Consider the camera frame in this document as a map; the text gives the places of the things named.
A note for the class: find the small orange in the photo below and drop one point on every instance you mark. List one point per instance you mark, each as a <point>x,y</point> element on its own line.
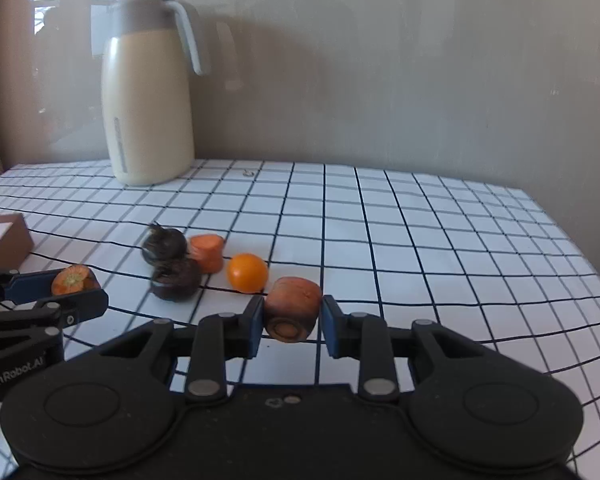
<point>248,272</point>

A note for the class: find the white black checked tablecloth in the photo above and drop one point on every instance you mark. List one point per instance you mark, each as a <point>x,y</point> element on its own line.
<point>430,260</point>

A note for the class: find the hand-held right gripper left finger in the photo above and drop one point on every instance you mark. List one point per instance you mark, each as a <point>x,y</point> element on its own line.
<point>257,330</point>

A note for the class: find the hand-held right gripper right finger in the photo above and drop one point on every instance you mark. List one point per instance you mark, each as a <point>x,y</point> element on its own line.
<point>329,330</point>

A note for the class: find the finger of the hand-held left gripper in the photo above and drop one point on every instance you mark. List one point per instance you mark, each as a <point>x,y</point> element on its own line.
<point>25,285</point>
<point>80,305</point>

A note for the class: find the cream thermos jug grey lid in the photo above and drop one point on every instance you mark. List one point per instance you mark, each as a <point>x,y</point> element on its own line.
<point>145,110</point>

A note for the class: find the brown carrot chunk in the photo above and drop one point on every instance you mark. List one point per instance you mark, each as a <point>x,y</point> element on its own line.
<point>72,280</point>
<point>292,305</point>

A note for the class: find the brown cardboard box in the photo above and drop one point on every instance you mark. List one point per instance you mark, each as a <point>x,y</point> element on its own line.
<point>10,247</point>

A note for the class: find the dark purple mangosteen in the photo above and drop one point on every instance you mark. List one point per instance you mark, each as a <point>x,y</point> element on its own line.
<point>177,282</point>
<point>167,246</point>

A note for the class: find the orange carrot chunk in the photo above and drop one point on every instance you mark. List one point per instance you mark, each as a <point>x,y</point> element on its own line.
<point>207,252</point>

